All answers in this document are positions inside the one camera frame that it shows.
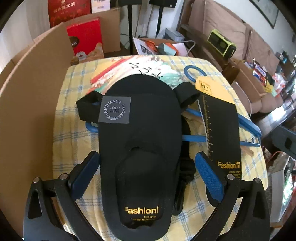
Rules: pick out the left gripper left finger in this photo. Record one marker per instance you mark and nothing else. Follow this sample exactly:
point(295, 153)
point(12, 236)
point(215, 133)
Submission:
point(41, 221)

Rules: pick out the green yellow radio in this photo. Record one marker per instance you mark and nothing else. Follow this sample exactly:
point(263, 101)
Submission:
point(224, 46)

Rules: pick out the red gift bag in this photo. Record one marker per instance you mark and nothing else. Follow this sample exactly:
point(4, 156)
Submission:
point(65, 10)

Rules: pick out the framed ink painting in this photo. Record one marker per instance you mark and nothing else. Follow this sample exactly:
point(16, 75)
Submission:
point(268, 9)

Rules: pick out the right black speaker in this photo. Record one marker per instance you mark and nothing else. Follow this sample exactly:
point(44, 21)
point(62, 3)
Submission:
point(162, 4)

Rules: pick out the blue plastic hanger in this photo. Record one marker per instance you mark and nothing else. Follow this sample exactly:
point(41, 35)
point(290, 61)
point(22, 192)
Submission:
point(244, 123)

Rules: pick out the left black speaker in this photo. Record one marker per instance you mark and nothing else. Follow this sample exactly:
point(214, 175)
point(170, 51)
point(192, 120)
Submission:
point(129, 4)

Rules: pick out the red cookie gift box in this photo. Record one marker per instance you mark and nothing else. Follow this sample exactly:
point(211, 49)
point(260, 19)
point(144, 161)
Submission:
point(86, 40)

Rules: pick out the brown cardboard box behind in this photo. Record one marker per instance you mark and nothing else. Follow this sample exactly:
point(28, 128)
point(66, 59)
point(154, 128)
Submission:
point(110, 27)

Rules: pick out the box of clutter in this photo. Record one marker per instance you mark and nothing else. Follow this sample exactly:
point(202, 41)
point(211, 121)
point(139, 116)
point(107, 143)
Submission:
point(146, 46)

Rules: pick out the brown sofa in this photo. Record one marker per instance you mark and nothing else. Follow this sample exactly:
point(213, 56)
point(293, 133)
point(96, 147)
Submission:
point(197, 20)

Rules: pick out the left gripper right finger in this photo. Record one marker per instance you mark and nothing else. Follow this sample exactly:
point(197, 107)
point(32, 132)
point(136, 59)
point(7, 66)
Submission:
point(252, 220)

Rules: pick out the black sock package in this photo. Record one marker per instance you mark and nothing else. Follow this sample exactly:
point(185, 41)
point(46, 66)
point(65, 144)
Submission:
point(145, 164)

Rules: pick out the painted paper hand fan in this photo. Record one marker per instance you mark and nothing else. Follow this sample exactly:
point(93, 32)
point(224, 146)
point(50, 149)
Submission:
point(111, 70)

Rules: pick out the black speaker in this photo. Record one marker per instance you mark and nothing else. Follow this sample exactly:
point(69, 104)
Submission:
point(162, 4)
point(129, 4)

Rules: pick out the pink tissue pack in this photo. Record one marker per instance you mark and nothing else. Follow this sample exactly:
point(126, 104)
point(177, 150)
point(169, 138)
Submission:
point(100, 5)

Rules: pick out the yellow plaid tablecloth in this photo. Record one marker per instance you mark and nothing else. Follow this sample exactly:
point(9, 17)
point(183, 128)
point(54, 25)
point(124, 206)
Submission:
point(72, 142)

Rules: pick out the small box of snacks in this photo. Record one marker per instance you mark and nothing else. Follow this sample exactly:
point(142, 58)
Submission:
point(254, 84)

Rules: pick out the large open cardboard box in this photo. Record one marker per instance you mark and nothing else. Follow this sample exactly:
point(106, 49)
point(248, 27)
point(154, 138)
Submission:
point(28, 104)

